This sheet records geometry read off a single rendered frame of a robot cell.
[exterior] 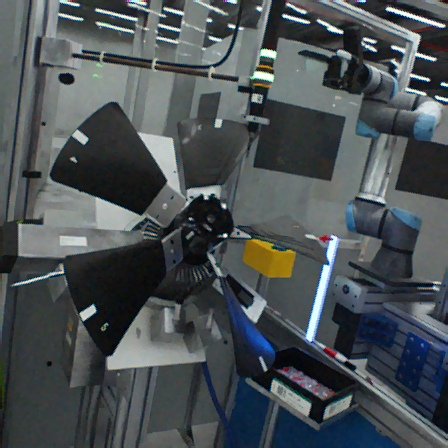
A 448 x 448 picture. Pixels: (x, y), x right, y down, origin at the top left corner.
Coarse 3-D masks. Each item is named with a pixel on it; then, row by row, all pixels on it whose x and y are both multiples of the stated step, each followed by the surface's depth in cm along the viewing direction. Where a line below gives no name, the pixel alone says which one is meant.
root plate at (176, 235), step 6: (174, 234) 103; (180, 234) 105; (162, 240) 101; (168, 240) 103; (174, 240) 104; (180, 240) 106; (168, 246) 103; (174, 246) 105; (180, 246) 107; (168, 252) 104; (180, 252) 108; (168, 258) 105; (174, 258) 107; (180, 258) 109; (168, 264) 106; (174, 264) 108; (168, 270) 106
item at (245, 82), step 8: (240, 80) 110; (248, 80) 109; (240, 88) 110; (248, 88) 109; (248, 96) 109; (248, 104) 110; (240, 112) 111; (248, 112) 112; (248, 120) 110; (256, 120) 108; (264, 120) 108
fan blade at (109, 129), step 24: (96, 120) 105; (120, 120) 106; (72, 144) 103; (96, 144) 104; (120, 144) 105; (144, 144) 106; (72, 168) 104; (96, 168) 105; (120, 168) 105; (144, 168) 106; (96, 192) 106; (120, 192) 107; (144, 192) 107
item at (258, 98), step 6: (258, 90) 108; (264, 90) 108; (252, 96) 109; (258, 96) 108; (264, 96) 109; (252, 102) 109; (258, 102) 108; (264, 102) 109; (252, 108) 109; (258, 108) 109; (264, 108) 110; (252, 114) 109; (258, 114) 109; (252, 126) 110; (258, 126) 111; (252, 132) 111
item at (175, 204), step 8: (160, 192) 108; (168, 192) 108; (176, 192) 108; (160, 200) 109; (168, 200) 109; (176, 200) 109; (184, 200) 109; (152, 208) 109; (160, 208) 109; (168, 208) 109; (176, 208) 109; (152, 216) 110; (160, 216) 110; (168, 216) 110; (160, 224) 110; (168, 224) 110
